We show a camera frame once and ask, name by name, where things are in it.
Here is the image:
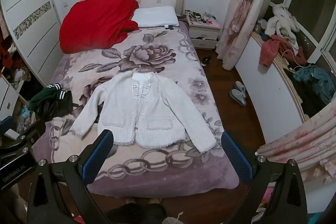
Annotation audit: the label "floral purple blanket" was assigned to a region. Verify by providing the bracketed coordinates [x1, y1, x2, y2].
[33, 22, 240, 198]

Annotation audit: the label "green and black clothes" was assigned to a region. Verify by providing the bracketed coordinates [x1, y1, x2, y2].
[28, 84, 73, 121]

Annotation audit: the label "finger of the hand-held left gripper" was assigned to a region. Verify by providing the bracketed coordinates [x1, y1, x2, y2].
[0, 116, 47, 155]

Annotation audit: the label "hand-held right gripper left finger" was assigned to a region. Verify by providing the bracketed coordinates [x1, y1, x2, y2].
[26, 129, 114, 224]

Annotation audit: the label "pile of small toiletries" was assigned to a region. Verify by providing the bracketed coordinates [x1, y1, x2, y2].
[184, 10, 218, 26]

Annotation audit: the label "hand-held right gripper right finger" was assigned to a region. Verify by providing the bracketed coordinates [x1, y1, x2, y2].
[221, 131, 308, 224]

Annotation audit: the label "white pillow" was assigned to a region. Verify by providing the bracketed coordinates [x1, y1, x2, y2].
[131, 6, 180, 28]

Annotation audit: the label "white wardrobe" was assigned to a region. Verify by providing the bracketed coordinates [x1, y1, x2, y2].
[0, 0, 67, 86]

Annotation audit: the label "grey slipper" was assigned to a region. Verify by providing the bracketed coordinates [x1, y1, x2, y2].
[234, 81, 246, 94]
[229, 89, 247, 106]

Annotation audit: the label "white plush garment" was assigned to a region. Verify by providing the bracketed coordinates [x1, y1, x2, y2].
[264, 4, 301, 48]

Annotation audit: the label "white cable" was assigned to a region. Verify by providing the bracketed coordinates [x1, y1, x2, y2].
[278, 49, 302, 73]

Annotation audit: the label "white nightstand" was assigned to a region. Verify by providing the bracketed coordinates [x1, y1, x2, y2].
[188, 20, 220, 51]

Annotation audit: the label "black garment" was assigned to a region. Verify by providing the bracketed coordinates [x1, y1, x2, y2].
[285, 67, 328, 119]

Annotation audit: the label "red blanket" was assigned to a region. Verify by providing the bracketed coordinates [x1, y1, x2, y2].
[59, 0, 139, 54]

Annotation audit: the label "red garment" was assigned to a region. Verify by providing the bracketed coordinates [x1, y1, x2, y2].
[259, 35, 307, 67]

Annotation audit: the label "person's dark pants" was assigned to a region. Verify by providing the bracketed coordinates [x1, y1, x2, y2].
[105, 198, 168, 224]

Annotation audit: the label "teal garment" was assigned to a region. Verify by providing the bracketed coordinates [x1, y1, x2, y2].
[293, 64, 336, 105]

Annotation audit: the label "window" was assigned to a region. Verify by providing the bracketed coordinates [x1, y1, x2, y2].
[268, 0, 336, 63]

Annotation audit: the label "white drawer cabinet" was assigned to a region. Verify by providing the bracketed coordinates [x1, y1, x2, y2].
[0, 76, 28, 122]

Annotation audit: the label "pink tied floral curtain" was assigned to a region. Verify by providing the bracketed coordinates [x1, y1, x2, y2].
[216, 0, 268, 69]

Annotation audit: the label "red hanging clothes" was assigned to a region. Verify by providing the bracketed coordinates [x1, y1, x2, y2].
[0, 18, 17, 71]

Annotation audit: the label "white fuzzy jacket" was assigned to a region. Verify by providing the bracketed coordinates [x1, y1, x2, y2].
[69, 71, 217, 153]

